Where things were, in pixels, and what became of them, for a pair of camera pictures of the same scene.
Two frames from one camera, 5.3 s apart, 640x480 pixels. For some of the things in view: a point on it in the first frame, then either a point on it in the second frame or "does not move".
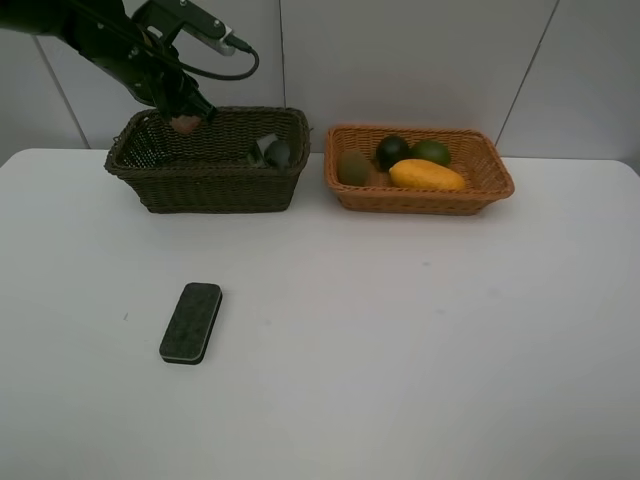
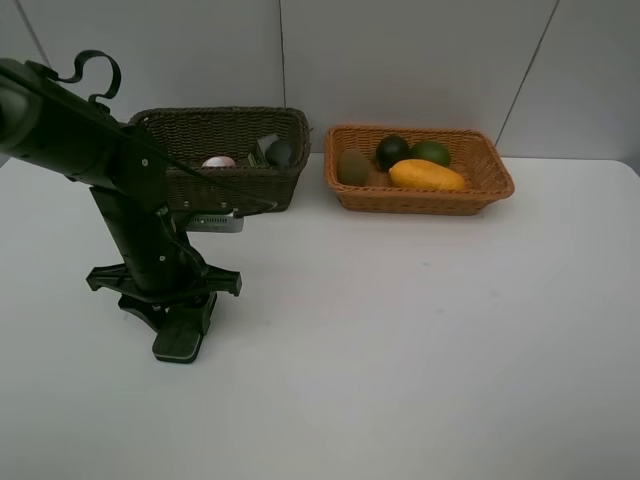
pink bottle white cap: x=184 y=124 to x=219 y=161
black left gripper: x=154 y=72 to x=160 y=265
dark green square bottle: x=271 y=152 does not move
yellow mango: x=424 y=175 does not move
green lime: x=434 y=150 does not move
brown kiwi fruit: x=354 y=168 does not move
